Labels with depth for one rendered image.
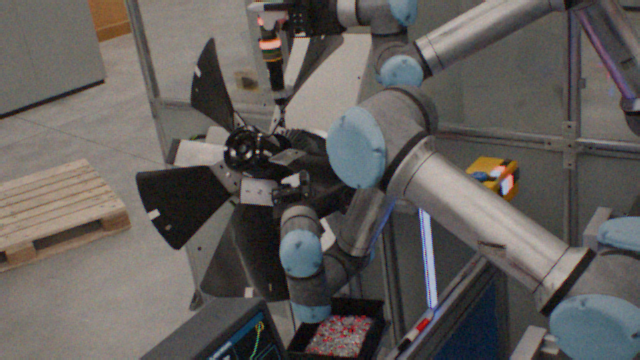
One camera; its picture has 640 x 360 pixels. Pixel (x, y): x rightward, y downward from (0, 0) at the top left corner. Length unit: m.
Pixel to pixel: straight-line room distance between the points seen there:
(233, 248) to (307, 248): 0.45
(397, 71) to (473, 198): 0.38
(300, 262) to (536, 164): 1.11
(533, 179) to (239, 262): 0.97
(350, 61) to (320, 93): 0.12
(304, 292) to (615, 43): 0.80
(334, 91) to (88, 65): 5.69
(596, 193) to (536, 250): 1.19
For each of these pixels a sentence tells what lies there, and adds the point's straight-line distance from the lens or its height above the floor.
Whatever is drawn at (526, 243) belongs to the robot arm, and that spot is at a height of 1.30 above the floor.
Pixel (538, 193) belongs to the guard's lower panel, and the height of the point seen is 0.81.
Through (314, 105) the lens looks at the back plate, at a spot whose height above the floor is 1.20.
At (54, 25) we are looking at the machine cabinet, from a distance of 7.42.
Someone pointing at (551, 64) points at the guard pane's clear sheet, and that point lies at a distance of 2.18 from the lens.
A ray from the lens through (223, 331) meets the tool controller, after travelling 1.07.
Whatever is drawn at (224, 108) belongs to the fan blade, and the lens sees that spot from 1.92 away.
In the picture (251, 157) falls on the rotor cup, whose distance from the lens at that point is 1.76.
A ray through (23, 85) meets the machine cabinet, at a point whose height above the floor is 0.24.
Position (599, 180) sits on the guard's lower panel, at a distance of 2.25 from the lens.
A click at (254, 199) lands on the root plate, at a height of 1.11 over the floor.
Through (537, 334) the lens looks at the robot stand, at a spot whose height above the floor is 0.99.
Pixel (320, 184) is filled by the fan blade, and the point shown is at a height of 1.17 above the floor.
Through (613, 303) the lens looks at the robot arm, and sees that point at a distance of 1.06.
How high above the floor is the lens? 1.85
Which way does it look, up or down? 24 degrees down
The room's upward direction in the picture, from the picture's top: 9 degrees counter-clockwise
